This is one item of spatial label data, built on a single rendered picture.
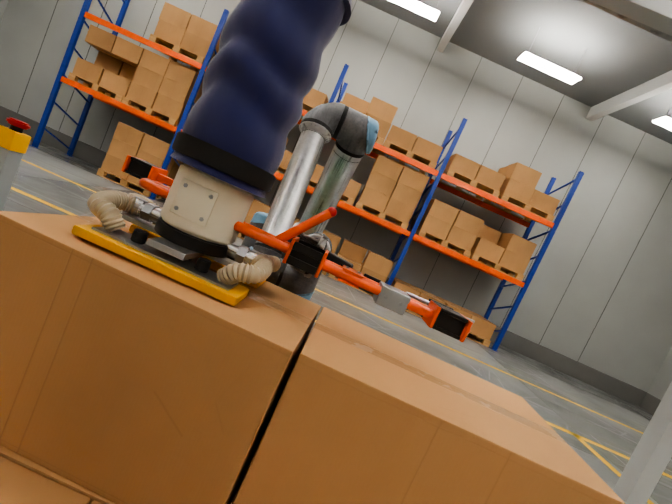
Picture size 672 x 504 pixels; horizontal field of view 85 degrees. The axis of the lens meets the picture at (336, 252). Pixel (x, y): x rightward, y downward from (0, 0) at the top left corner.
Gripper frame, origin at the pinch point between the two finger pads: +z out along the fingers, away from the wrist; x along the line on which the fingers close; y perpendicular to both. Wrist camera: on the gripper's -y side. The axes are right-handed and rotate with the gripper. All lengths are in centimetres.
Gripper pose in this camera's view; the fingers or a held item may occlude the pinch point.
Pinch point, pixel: (315, 260)
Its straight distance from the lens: 84.1
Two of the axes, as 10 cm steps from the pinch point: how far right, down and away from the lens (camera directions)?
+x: 4.1, -9.1, -0.8
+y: -9.1, -4.1, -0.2
